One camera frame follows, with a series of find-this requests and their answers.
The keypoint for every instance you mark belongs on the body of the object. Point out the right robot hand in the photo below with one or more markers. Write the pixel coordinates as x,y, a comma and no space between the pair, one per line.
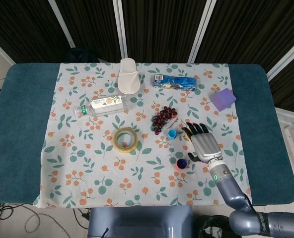
206,146

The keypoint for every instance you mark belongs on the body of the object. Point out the dark blue cup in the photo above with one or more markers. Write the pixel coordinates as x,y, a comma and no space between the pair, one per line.
181,163

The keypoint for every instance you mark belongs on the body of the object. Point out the light blue cup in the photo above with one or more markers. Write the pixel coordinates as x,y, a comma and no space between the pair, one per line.
172,134

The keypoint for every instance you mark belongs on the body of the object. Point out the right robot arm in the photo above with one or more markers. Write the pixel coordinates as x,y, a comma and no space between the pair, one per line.
236,196

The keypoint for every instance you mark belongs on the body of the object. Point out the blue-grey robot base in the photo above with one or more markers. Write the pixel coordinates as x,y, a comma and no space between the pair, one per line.
139,220

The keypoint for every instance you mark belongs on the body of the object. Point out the orange cup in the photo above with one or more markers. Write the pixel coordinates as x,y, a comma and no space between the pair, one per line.
178,168

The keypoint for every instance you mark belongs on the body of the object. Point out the purple foam block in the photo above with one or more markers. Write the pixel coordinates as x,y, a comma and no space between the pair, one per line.
224,99

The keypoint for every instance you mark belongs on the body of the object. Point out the dark red grape bunch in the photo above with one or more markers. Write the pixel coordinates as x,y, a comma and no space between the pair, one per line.
162,119

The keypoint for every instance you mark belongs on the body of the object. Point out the blue snack packet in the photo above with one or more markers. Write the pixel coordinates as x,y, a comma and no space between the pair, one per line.
179,81

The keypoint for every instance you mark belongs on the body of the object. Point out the clear tape roll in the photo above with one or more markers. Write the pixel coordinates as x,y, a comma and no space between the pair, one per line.
126,150

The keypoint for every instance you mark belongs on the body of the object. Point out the black trash bin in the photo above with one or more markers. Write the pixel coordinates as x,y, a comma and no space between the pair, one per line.
211,226

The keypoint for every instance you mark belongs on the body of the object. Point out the white metal rack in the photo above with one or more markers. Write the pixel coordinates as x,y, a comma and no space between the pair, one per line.
289,119

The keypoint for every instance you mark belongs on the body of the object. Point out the white slipper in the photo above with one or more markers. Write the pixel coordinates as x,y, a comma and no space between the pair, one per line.
128,79

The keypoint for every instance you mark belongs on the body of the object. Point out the clear plastic bottle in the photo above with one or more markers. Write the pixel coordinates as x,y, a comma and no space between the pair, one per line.
104,105

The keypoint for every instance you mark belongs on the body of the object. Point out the floral tablecloth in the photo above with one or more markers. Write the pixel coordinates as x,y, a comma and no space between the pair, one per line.
99,173

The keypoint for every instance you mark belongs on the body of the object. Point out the dark chair backrest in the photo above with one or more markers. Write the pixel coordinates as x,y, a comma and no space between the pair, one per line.
81,55

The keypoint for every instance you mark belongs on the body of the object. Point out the teal table cover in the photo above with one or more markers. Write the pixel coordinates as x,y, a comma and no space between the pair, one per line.
20,124

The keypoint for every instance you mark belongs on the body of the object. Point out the white partition frame post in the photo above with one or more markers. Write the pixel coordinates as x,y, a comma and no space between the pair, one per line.
121,29
62,24
286,58
0,49
201,29

